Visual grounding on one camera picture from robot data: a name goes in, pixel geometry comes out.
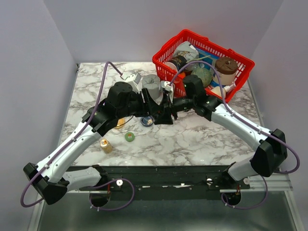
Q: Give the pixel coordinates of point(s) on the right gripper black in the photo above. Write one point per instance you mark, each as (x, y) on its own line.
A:
(165, 118)

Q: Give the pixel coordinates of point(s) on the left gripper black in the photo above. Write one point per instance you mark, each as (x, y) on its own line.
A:
(149, 108)

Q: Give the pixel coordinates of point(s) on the dark blue round dish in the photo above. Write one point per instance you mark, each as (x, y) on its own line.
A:
(147, 121)

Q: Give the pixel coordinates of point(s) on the green bottle cap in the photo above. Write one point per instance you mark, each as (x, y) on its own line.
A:
(129, 137)

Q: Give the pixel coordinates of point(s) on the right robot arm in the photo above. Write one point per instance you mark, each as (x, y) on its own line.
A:
(268, 145)

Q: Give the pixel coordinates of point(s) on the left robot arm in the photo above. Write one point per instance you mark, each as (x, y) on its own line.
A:
(50, 177)

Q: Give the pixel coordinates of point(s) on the grey toilet paper roll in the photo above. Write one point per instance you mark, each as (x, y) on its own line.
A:
(151, 82)

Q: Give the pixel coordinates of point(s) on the red shopping basket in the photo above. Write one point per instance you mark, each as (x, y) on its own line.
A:
(245, 65)

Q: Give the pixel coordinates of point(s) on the orange round dish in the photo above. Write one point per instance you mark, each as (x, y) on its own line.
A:
(120, 123)

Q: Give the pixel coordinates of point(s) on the green melon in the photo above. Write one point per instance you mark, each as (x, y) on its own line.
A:
(204, 74)

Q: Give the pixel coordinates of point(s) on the beige egg shaped ball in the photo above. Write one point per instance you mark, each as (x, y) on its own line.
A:
(219, 92)

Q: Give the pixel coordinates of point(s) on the amber pill bottle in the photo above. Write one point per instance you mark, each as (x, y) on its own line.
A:
(106, 146)

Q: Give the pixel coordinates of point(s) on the grey printed pouch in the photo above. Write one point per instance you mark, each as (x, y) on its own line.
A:
(187, 50)

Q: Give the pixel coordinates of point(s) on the white pump bottle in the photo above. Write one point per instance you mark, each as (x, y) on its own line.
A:
(230, 87)

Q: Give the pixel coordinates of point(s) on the blue box in basket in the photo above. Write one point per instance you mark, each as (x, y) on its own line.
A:
(206, 57)

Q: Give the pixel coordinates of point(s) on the brown lid white tub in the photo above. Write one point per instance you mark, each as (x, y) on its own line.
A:
(227, 68)

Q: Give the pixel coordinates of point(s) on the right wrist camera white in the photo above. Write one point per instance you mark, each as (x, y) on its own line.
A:
(167, 86)

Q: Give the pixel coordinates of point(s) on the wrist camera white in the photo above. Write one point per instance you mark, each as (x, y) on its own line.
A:
(167, 86)
(133, 79)

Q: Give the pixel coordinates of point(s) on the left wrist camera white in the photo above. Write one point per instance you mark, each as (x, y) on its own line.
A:
(133, 79)

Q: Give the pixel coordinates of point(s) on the black table front frame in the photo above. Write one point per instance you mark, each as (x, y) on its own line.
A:
(129, 190)

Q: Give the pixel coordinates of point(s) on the aluminium rail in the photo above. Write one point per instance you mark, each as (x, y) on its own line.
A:
(276, 185)

